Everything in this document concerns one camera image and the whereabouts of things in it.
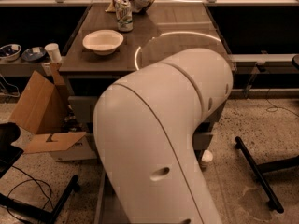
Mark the white blue bowl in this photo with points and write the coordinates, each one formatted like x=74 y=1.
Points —
x=10 y=52

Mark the white paper cup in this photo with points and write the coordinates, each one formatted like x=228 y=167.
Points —
x=53 y=50

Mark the black chair seat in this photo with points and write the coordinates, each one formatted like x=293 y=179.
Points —
x=9 y=133

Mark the white bottle on floor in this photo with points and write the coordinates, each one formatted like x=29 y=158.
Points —
x=206 y=159

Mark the black stand base left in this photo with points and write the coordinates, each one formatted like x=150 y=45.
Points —
x=49 y=212

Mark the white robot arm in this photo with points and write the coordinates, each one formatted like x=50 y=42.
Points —
x=143 y=126

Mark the black stand leg right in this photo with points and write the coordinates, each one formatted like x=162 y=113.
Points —
x=260 y=169

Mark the green white soda can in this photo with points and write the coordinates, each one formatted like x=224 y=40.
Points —
x=124 y=15

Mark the white box on floor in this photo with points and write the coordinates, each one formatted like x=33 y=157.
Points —
x=81 y=150

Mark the low grey shelf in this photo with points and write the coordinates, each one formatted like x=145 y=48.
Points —
x=21 y=68

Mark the open cardboard box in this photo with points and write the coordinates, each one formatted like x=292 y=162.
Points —
x=41 y=111

